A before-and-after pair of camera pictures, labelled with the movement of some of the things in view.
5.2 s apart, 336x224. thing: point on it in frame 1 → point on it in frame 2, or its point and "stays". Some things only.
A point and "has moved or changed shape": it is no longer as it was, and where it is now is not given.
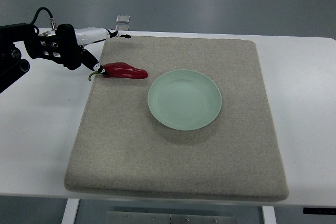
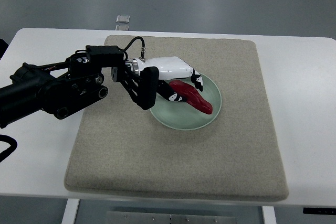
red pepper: (122, 70) has moved or changed shape
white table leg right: (269, 214) stays
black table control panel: (319, 211) stays
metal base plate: (127, 217) stays
